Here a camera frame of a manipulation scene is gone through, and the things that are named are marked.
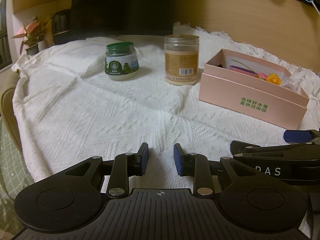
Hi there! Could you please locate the orange artificial flower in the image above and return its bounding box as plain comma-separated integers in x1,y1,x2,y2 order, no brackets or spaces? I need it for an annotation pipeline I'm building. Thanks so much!
232,60,282,85

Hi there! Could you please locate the purple pink knitted toy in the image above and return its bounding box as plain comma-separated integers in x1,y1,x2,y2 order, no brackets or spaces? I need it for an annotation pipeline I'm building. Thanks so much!
229,66,258,77

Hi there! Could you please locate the white textured cloth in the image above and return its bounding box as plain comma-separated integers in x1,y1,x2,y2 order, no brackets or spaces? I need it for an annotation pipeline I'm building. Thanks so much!
11,24,320,240

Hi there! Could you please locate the pink cardboard box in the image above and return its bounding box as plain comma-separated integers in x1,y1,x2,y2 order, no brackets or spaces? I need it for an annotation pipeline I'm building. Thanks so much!
199,49,309,129

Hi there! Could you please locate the green lid glass jar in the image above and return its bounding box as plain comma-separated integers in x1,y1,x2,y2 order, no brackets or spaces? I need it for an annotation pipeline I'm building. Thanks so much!
105,42,139,81

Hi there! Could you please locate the tan lid clear jar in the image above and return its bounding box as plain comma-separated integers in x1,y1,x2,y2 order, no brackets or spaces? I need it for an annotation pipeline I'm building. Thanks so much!
164,34,200,86

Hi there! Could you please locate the dark glass container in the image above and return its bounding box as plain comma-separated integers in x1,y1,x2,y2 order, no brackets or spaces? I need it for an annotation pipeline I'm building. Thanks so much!
52,9,71,45

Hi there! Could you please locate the black monitor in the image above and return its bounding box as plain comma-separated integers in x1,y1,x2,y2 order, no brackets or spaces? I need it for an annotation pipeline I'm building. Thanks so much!
70,0,175,36

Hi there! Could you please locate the pink leaf potted plant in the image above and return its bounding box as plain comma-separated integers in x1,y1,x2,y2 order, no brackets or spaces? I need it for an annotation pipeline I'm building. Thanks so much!
11,16,52,54

